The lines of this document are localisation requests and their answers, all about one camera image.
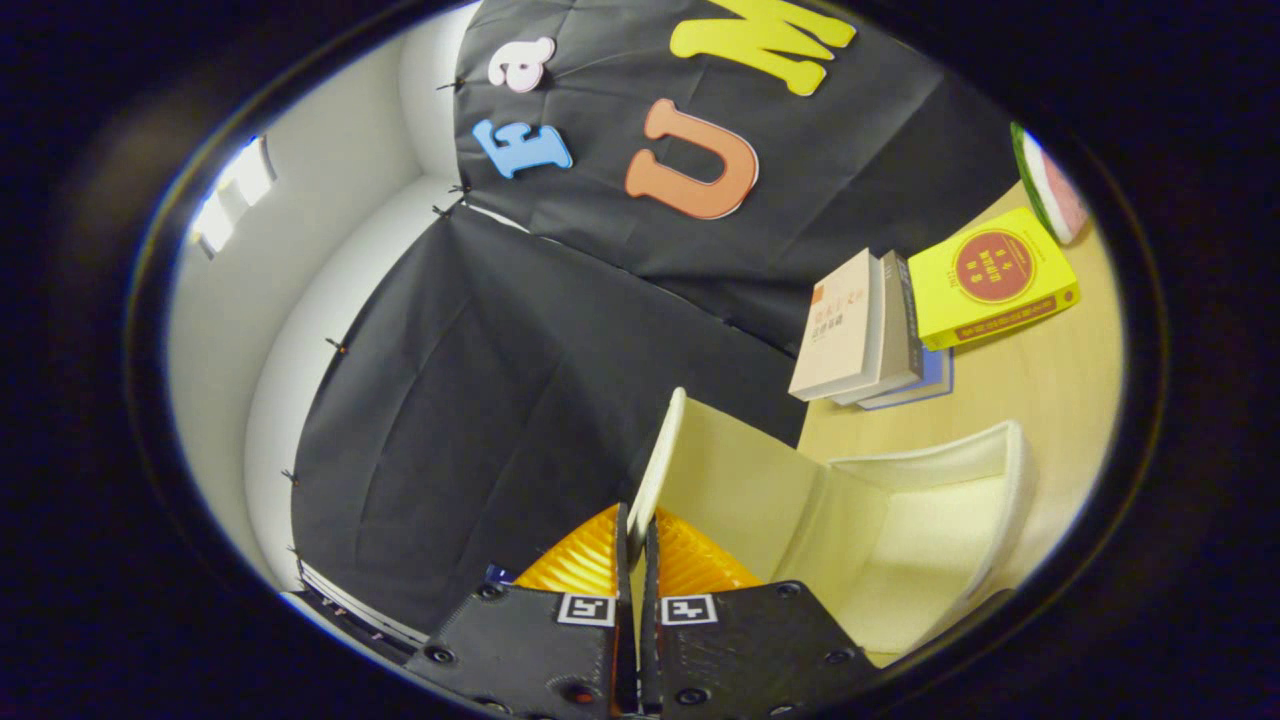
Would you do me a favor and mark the beige book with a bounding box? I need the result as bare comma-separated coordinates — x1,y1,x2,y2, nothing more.
788,248,885,402

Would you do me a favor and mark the cream fabric storage box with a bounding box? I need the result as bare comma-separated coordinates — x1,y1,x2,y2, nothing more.
625,387,1036,669

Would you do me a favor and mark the long ceiling light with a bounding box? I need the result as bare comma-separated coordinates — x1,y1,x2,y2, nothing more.
190,135,279,259

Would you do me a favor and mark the watermelon slice plush toy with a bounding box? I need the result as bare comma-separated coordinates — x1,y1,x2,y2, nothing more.
1010,122,1091,246

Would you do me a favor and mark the blue book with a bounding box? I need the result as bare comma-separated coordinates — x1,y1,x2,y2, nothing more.
858,345,954,411

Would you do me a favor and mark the grey book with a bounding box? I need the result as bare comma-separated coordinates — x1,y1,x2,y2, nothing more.
835,250,924,407

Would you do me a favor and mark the black backdrop cloth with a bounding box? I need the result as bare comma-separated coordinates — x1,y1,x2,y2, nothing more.
290,0,1021,641

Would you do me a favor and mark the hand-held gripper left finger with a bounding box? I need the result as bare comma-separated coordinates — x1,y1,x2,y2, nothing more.
405,503,638,720

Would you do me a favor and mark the yellow book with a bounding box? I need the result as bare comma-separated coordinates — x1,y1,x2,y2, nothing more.
907,207,1081,352

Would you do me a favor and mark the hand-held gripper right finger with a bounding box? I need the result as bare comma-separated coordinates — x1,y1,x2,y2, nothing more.
640,508,886,719

